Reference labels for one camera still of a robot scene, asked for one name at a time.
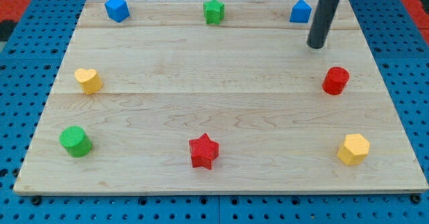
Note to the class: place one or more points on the yellow heart block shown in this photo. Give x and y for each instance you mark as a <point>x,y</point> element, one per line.
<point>89,80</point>

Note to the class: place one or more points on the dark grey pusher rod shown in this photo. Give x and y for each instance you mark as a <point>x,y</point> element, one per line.
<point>321,23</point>

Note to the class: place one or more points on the green star block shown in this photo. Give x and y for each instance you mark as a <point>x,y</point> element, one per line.
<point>214,11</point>

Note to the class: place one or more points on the red star block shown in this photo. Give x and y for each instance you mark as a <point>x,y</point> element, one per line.
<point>203,151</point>

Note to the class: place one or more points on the green cylinder block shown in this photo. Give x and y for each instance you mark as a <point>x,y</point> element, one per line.
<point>75,141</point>

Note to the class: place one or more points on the yellow hexagon block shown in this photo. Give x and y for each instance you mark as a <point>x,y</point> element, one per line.
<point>354,149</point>

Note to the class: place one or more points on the wooden board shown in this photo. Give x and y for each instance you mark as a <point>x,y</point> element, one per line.
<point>251,83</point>

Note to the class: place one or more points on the blue cube block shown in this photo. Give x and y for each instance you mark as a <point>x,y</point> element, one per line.
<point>117,10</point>

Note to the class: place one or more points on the blue triangle block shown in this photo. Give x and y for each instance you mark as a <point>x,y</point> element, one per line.
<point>301,12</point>

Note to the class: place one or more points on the red cylinder block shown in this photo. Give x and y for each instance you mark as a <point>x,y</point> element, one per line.
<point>335,80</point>

